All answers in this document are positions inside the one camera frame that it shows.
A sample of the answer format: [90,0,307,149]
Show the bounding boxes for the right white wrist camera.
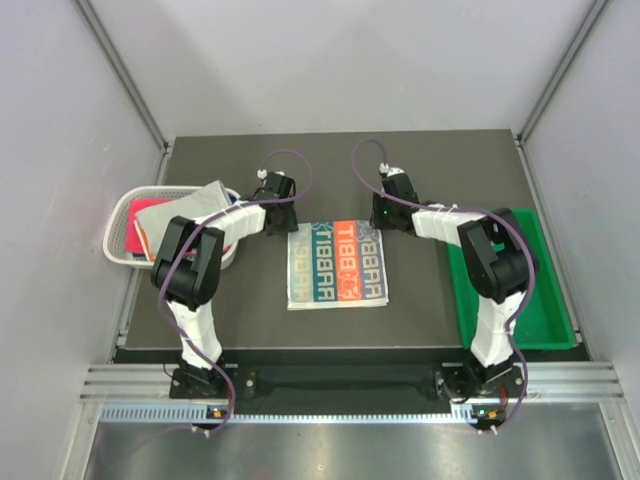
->
[379,163,405,178]

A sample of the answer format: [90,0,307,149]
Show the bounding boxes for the white perforated basket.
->
[103,186,240,269]

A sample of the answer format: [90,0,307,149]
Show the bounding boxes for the white waffle towel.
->
[136,181,231,256]

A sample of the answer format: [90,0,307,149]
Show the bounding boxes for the pink microfiber towel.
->
[124,198,168,257]

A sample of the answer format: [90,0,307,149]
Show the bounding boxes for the green plastic tray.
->
[447,208,575,350]

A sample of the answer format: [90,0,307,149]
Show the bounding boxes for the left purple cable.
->
[157,149,314,435]

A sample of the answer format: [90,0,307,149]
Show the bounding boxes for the orange white patterned towel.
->
[134,220,155,262]

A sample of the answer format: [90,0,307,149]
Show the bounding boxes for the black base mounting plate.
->
[168,363,526,401]

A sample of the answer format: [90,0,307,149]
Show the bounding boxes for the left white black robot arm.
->
[151,170,298,397]

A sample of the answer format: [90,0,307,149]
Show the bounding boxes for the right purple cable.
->
[350,139,540,435]

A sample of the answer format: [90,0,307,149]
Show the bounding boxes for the purple cable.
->
[350,139,540,435]
[157,149,314,435]

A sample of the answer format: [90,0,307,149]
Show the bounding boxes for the white letter print towel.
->
[287,220,389,311]

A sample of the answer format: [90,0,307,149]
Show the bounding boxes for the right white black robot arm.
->
[371,164,537,396]

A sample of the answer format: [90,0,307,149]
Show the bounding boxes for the white slotted cable duct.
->
[100,404,498,425]

